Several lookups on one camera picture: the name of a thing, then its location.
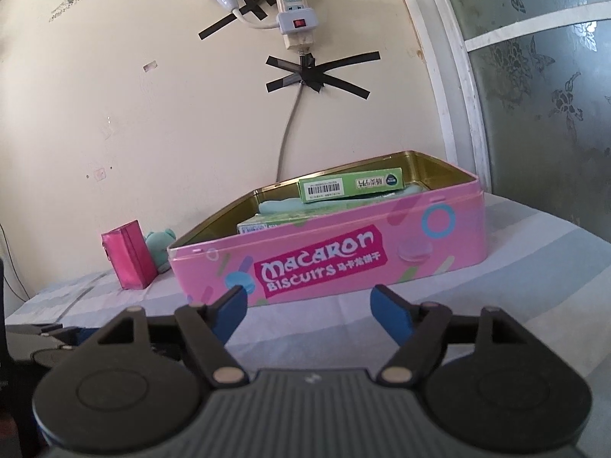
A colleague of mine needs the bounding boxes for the green barcode box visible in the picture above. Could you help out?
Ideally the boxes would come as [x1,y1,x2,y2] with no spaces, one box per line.
[298,168,402,204]

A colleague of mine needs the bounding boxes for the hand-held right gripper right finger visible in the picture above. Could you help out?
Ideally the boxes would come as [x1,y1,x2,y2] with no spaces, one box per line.
[370,284,530,387]

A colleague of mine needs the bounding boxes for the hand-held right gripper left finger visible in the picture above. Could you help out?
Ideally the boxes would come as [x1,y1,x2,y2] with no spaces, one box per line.
[86,285,249,387]

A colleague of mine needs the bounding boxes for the grey cable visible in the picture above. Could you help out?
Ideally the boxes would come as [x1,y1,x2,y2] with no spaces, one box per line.
[276,83,306,184]

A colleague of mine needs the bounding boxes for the white cable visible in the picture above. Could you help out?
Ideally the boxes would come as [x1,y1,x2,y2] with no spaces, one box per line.
[231,2,280,30]

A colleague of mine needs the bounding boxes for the white power strip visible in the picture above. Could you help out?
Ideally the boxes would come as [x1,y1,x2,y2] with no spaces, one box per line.
[274,0,318,34]

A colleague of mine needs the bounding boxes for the black tape strips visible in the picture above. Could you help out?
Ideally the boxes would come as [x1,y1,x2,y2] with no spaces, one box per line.
[198,0,282,41]

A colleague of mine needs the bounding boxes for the teal zipper pouch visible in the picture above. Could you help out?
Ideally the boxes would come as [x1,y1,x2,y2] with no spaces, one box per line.
[259,186,423,215]

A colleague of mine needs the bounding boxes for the light green box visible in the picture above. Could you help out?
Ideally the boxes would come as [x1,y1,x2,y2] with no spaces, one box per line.
[236,214,311,236]

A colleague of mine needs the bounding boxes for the pink biscuit tin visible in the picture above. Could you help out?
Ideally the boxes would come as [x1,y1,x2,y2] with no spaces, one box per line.
[167,151,487,307]

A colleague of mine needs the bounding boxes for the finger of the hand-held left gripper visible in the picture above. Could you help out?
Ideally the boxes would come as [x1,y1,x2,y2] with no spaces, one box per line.
[6,323,103,347]

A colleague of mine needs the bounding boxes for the black tape cross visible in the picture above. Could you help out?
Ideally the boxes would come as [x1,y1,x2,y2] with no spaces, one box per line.
[265,51,381,101]

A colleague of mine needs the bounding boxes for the white window frame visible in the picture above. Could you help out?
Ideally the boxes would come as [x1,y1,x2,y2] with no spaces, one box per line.
[391,0,603,196]

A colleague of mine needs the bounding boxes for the teal plush toy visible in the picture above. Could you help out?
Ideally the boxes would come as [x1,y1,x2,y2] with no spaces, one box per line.
[144,230,178,275]

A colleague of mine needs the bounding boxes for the magenta glitter pouch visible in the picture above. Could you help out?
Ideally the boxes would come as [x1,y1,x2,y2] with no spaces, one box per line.
[100,220,158,291]

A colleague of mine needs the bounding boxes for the beige plug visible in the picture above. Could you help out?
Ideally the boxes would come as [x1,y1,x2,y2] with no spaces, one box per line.
[285,31,315,54]

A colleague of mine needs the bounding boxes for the striped bed sheet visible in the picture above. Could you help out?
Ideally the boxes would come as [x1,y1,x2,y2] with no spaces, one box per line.
[5,191,611,458]

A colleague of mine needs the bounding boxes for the patterned window glass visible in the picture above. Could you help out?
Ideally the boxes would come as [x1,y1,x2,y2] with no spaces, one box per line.
[432,0,611,244]

